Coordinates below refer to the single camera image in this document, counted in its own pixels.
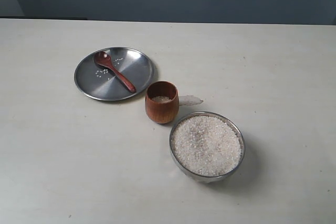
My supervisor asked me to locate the dark red wooden spoon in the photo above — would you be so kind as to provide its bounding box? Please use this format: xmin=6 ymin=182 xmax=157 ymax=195
xmin=93 ymin=51 xmax=136 ymax=93

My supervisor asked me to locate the brown wooden cup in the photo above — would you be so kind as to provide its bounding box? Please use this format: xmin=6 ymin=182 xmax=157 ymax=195
xmin=145 ymin=81 xmax=179 ymax=124

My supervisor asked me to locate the steel bowl of rice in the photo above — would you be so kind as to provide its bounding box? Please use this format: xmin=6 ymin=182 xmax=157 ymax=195
xmin=169 ymin=111 xmax=246 ymax=183

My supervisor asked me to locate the round steel plate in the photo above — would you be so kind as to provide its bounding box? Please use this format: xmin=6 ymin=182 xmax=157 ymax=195
xmin=74 ymin=47 xmax=155 ymax=102

